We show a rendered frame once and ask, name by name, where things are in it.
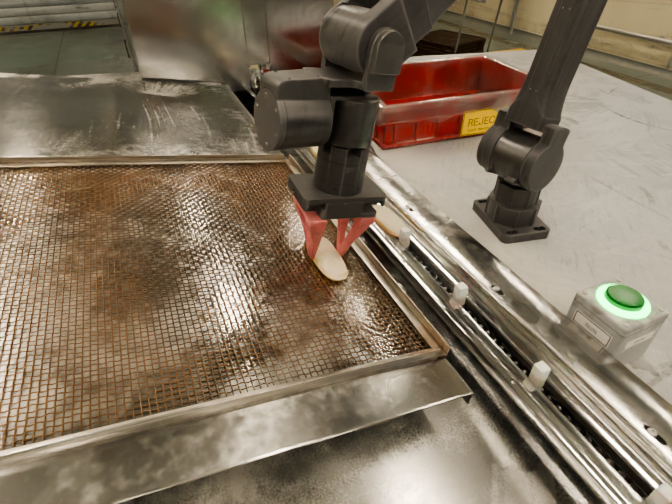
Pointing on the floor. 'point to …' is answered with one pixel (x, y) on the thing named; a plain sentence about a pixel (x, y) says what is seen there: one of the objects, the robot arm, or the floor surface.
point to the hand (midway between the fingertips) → (326, 250)
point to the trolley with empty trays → (453, 41)
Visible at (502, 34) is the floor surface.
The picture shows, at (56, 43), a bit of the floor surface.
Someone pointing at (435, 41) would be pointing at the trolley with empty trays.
